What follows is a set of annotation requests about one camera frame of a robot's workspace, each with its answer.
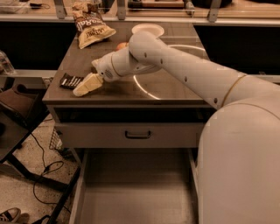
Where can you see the brown chip bag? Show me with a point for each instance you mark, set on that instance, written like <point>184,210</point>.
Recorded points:
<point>89,24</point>

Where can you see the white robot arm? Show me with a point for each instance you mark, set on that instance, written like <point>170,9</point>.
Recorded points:
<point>238,166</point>

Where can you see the wire mesh basket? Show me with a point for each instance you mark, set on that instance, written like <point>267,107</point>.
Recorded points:
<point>55,141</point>

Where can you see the dark rxbar chocolate bar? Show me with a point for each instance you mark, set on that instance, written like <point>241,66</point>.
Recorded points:
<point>69,81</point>

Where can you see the sneaker shoe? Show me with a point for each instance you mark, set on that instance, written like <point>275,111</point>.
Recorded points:
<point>10,215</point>

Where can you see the closed top drawer black handle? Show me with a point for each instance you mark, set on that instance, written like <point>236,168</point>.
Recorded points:
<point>129,135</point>

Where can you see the grey drawer cabinet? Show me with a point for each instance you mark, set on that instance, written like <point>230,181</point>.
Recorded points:
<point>147,98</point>

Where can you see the open middle drawer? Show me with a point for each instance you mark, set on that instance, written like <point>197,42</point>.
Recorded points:
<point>135,186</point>

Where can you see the dark side table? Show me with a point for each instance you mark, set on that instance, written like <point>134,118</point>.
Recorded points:
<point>21,112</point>

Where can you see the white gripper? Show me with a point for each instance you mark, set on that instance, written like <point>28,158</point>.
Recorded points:
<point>103,69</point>

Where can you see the clear plastic bottle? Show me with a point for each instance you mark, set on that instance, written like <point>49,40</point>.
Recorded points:
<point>6,64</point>

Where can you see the red apple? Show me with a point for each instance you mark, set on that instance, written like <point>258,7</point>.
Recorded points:
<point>121,45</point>

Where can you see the white paper bowl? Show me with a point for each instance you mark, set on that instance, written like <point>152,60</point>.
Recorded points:
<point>154,29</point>

